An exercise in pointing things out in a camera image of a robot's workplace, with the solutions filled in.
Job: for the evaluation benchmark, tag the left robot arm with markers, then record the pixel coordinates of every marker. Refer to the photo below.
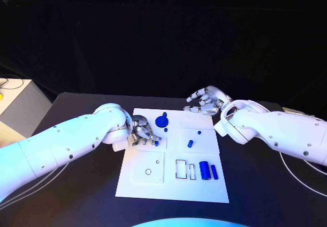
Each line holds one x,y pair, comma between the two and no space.
63,138

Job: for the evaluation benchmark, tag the white task board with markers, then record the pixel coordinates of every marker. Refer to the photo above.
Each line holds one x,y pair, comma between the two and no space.
173,159

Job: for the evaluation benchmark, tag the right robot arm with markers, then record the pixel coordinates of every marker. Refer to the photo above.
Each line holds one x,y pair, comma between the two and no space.
275,131

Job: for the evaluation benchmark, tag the blue gear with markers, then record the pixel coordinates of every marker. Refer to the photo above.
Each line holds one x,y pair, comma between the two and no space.
161,121

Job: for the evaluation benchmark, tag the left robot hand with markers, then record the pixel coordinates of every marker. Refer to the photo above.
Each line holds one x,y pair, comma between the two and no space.
142,130

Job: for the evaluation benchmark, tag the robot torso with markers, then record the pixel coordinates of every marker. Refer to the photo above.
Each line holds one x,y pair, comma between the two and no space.
188,223

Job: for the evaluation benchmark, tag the thick long blue cylinder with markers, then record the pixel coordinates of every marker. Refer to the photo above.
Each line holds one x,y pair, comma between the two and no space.
204,170

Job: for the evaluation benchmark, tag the white desk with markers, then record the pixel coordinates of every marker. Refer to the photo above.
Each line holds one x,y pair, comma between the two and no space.
17,106

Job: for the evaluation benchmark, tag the short blue cylinder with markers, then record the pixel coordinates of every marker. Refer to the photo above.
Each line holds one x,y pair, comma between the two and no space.
190,143

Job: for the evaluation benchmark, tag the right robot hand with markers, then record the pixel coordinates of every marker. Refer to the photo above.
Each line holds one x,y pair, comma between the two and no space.
207,102

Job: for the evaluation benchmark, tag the thin long blue cylinder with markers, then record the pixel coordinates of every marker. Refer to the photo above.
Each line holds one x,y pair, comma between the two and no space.
213,171

